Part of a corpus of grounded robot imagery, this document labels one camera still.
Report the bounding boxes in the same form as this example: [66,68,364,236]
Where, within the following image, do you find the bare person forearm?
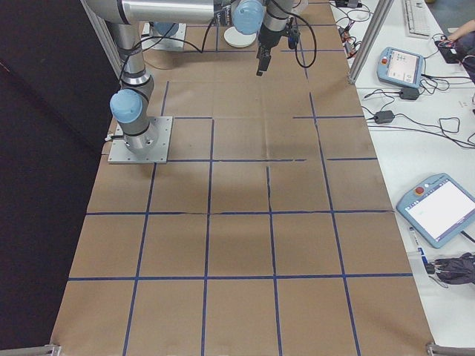
[447,18,475,42]

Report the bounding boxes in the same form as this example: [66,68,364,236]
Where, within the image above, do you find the white round plate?
[223,26,258,48]

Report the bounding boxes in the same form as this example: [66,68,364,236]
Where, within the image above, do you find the blue grey teach pendant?
[376,46,427,90]
[395,172,475,249]

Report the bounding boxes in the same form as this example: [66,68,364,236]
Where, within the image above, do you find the white keyboard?
[402,0,434,39]

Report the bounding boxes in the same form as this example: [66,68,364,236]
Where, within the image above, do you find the white side desk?
[329,0,475,356]

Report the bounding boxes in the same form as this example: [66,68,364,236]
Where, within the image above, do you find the person dark clothing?
[458,36,475,85]

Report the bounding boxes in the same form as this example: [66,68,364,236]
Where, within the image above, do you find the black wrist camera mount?
[286,24,301,50]

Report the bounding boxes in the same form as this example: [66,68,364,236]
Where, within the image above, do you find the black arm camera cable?
[118,0,318,81]

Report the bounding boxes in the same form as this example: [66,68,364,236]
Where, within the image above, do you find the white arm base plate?
[107,116,174,165]
[142,22,187,52]

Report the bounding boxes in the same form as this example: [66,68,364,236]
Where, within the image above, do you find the tall aluminium post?
[347,0,395,85]

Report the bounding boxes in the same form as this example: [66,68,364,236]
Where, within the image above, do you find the black flat device red wires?
[433,35,463,64]

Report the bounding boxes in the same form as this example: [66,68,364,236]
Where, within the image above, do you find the black frame cover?
[0,0,122,352]

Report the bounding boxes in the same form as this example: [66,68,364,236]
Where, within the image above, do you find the aluminium frame bar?
[0,343,61,356]
[425,342,475,356]

